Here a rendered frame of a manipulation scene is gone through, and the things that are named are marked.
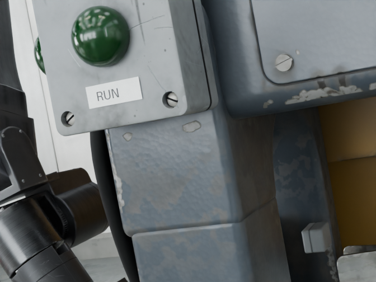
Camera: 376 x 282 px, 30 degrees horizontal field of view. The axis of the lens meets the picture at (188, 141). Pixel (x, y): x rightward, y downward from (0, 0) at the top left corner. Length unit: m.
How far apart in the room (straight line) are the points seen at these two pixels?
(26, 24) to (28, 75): 0.47
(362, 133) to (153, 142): 0.26
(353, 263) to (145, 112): 0.25
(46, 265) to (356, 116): 0.29
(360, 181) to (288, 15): 0.32
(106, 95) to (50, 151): 6.32
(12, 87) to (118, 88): 0.32
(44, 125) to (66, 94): 6.31
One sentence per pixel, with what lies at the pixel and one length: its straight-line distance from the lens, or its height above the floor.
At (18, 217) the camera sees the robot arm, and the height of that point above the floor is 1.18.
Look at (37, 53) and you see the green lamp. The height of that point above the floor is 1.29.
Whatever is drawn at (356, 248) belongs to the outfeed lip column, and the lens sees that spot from 0.56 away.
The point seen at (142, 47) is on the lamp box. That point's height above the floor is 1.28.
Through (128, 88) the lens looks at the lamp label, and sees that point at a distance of 0.34.
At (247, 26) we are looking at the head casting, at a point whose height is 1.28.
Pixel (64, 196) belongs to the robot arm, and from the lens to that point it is 0.67.
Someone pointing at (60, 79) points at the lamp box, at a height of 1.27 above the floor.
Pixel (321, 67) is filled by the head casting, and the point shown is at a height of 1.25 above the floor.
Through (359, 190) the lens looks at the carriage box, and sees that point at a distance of 0.67.
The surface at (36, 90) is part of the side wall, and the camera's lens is 6.69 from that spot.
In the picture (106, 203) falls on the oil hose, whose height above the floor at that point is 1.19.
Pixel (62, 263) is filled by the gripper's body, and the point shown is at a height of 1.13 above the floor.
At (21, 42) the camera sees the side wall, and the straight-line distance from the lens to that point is 6.76.
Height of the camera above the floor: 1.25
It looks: 3 degrees down
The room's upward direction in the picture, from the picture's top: 10 degrees counter-clockwise
